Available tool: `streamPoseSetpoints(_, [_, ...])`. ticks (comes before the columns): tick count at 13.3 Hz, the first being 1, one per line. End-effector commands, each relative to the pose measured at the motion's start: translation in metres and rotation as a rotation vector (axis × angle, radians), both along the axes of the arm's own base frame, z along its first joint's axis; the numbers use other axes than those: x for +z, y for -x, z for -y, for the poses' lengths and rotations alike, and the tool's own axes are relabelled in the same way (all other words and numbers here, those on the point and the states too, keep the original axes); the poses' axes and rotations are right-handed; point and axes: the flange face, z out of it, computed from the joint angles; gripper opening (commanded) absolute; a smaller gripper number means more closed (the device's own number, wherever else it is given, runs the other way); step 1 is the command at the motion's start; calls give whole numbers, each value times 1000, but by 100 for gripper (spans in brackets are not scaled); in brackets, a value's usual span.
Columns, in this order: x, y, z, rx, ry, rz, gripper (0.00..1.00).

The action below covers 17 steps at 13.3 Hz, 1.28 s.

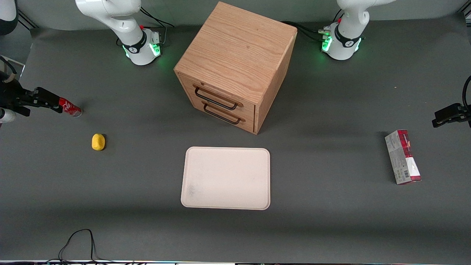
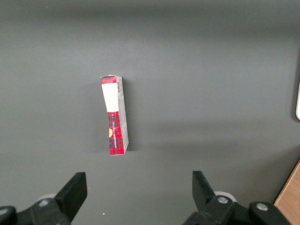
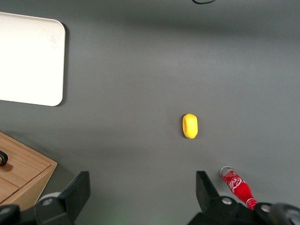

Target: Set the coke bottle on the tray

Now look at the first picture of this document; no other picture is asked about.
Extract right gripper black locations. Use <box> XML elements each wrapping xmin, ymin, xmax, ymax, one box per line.
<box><xmin>0</xmin><ymin>79</ymin><xmax>63</xmax><ymax>117</ymax></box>

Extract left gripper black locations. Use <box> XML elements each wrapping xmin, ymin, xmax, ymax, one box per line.
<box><xmin>432</xmin><ymin>103</ymin><xmax>471</xmax><ymax>128</ymax></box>

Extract red soda can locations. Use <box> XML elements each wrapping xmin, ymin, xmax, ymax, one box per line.
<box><xmin>59</xmin><ymin>98</ymin><xmax>83</xmax><ymax>118</ymax></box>

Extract beige rectangular plastic tray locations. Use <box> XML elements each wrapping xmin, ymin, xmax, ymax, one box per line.
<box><xmin>181</xmin><ymin>146</ymin><xmax>271</xmax><ymax>211</ymax></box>

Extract red and grey carton box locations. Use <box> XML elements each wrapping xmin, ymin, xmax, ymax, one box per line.
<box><xmin>385</xmin><ymin>130</ymin><xmax>422</xmax><ymax>185</ymax></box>

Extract yellow lemon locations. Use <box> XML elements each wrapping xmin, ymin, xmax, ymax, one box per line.
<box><xmin>91</xmin><ymin>134</ymin><xmax>106</xmax><ymax>151</ymax></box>

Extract wooden two-drawer cabinet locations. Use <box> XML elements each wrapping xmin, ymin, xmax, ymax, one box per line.
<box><xmin>174</xmin><ymin>1</ymin><xmax>298</xmax><ymax>135</ymax></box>

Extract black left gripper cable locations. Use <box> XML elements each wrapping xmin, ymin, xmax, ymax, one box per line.
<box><xmin>462</xmin><ymin>75</ymin><xmax>471</xmax><ymax>108</ymax></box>

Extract thin black looped cable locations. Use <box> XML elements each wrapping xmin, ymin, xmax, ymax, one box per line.
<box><xmin>58</xmin><ymin>229</ymin><xmax>111</xmax><ymax>264</ymax></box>

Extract black right arm base cables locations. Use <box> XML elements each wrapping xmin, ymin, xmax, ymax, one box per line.
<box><xmin>140</xmin><ymin>7</ymin><xmax>175</xmax><ymax>45</ymax></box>

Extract black arm base cables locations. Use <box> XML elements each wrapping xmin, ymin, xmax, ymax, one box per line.
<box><xmin>281</xmin><ymin>20</ymin><xmax>325</xmax><ymax>42</ymax></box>
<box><xmin>140</xmin><ymin>7</ymin><xmax>175</xmax><ymax>45</ymax></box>

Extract black left arm base cables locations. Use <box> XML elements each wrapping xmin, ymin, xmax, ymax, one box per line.
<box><xmin>281</xmin><ymin>20</ymin><xmax>325</xmax><ymax>42</ymax></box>

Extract black metal drawer handle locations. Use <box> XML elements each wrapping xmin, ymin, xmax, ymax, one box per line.
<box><xmin>194</xmin><ymin>86</ymin><xmax>239</xmax><ymax>111</ymax></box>
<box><xmin>203</xmin><ymin>103</ymin><xmax>242</xmax><ymax>125</ymax></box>

